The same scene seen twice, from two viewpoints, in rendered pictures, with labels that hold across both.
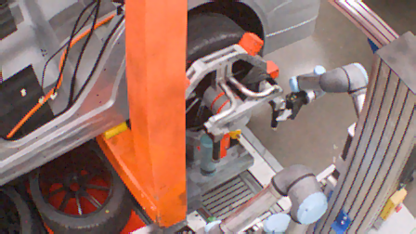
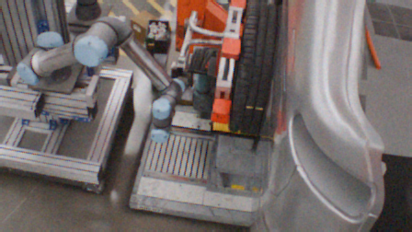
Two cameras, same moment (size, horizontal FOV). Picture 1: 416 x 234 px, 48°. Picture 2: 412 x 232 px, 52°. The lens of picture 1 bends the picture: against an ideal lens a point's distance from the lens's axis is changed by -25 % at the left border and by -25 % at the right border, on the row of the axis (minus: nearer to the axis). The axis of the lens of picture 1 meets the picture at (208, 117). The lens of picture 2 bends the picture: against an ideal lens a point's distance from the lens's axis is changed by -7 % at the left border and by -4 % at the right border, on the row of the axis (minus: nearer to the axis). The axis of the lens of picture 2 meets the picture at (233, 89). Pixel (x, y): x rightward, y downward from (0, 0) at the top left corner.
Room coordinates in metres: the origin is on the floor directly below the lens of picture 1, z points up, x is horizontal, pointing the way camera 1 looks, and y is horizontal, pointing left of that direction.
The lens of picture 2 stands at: (2.93, -1.36, 2.36)
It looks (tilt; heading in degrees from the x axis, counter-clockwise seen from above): 46 degrees down; 124
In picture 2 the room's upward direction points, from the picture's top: 10 degrees clockwise
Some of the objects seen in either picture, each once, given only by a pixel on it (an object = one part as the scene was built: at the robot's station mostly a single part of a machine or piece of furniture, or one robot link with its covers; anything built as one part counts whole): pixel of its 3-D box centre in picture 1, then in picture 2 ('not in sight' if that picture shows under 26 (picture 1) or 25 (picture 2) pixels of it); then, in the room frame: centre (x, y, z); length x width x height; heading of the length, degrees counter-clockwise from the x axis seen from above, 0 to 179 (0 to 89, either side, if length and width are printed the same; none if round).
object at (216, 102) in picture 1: (227, 106); (212, 61); (1.90, -0.08, 0.85); 0.21 x 0.14 x 0.14; 36
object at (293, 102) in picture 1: (296, 100); not in sight; (1.95, -0.43, 0.86); 0.12 x 0.08 x 0.09; 126
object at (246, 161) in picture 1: (201, 160); (240, 157); (2.12, 0.03, 0.13); 0.50 x 0.36 x 0.10; 126
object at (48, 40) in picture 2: not in sight; (50, 48); (1.43, -0.70, 0.98); 0.13 x 0.12 x 0.14; 115
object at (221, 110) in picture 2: (267, 71); (221, 110); (2.15, -0.29, 0.85); 0.09 x 0.08 x 0.07; 126
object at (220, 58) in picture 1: (217, 97); (227, 63); (1.96, -0.04, 0.85); 0.54 x 0.07 x 0.54; 126
